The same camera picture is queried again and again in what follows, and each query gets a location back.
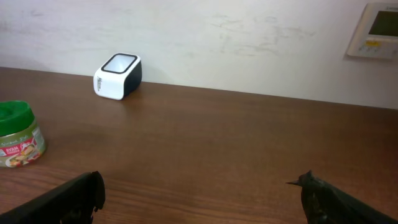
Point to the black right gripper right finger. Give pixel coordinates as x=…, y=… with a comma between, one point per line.
x=325, y=203

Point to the white barcode scanner box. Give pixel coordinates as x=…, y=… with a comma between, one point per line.
x=119, y=76

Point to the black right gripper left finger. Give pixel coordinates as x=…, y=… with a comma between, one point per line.
x=74, y=201

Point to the green lid seasoning jar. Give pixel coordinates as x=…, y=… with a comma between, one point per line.
x=22, y=141

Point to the beige wall control panel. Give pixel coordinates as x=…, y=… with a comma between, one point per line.
x=376, y=33

